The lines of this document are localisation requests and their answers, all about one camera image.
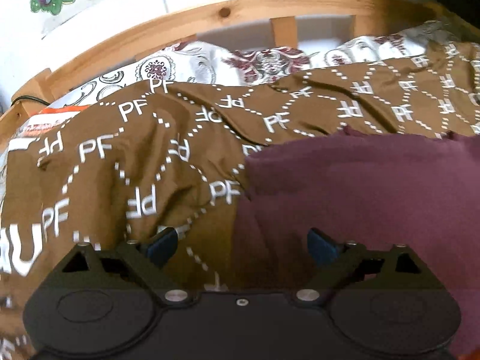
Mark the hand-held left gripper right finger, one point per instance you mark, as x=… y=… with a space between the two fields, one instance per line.
x=322 y=249

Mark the maroon long-sleeve shirt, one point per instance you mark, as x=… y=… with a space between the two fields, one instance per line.
x=356 y=195

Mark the wooden bed headboard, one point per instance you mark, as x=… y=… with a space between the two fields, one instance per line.
x=225 y=11

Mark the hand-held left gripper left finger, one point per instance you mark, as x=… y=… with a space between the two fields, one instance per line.
x=163 y=248

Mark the brown printed blanket colourful stripes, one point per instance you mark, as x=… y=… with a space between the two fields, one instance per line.
x=112 y=180

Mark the white floral bedsheet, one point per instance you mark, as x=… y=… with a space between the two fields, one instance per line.
x=210 y=63

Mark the orange printed packet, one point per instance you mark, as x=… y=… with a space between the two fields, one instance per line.
x=48 y=120

